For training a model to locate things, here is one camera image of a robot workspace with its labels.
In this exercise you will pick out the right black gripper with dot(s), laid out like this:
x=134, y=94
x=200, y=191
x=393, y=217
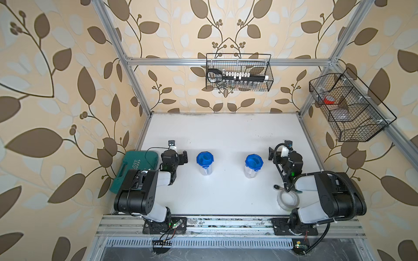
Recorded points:
x=271, y=153

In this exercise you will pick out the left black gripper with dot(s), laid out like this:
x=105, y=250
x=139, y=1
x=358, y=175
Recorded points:
x=184, y=156

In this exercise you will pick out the blue lid of cup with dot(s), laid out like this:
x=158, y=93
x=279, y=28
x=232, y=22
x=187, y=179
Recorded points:
x=254, y=162
x=205, y=158

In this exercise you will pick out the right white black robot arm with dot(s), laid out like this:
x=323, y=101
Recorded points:
x=312, y=199

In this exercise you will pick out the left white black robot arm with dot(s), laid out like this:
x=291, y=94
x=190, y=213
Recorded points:
x=137, y=193

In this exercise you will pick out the clear tape roll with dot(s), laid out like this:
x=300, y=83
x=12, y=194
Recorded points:
x=288, y=200

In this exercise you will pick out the red item in basket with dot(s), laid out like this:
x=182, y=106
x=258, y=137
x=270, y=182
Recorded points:
x=329, y=100

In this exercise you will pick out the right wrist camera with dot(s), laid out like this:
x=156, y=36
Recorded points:
x=287, y=148

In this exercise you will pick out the back black wire basket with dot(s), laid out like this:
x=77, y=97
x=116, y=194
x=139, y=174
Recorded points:
x=239, y=71

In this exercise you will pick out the black wire basket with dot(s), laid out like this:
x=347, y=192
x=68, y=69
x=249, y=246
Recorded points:
x=359, y=113
x=239, y=71

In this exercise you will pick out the black handled scissors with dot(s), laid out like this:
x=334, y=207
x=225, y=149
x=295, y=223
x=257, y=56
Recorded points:
x=216, y=76

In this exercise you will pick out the white black socket rail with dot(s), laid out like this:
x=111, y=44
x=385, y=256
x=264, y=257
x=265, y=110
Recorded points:
x=246, y=77

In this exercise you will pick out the right black wire basket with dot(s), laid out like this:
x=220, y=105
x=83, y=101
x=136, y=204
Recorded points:
x=359, y=113

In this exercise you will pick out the aluminium front rail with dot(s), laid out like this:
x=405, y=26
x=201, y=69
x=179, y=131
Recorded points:
x=222, y=226

